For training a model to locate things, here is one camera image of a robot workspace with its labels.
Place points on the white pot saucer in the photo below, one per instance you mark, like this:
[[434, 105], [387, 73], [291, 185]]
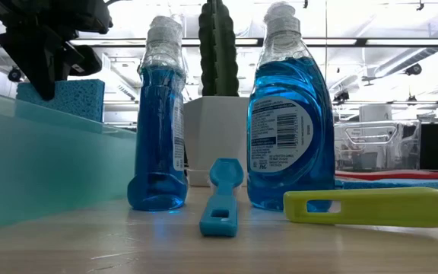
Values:
[[198, 178]]

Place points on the lime green dish brush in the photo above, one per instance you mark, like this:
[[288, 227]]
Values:
[[394, 207]]

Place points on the blue kitchen sponge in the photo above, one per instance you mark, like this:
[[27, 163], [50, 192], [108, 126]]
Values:
[[78, 99], [394, 184]]

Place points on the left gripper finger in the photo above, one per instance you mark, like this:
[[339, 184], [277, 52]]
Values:
[[42, 61], [91, 61]]

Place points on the white hexagonal plant pot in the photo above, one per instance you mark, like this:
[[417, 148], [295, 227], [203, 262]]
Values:
[[215, 129]]

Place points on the blue dish soap bottle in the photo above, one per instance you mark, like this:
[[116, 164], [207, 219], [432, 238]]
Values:
[[299, 83], [160, 152]]

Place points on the clear plastic bin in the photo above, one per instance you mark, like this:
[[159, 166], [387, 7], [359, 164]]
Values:
[[378, 144]]

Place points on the green cactus plant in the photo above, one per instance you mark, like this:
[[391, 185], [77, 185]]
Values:
[[219, 49]]

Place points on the black ceiling spotlight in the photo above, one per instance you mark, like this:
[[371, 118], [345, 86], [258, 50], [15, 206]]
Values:
[[14, 74], [413, 69]]

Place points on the teal translucent plastic tray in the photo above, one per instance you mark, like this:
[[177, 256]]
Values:
[[51, 171]]

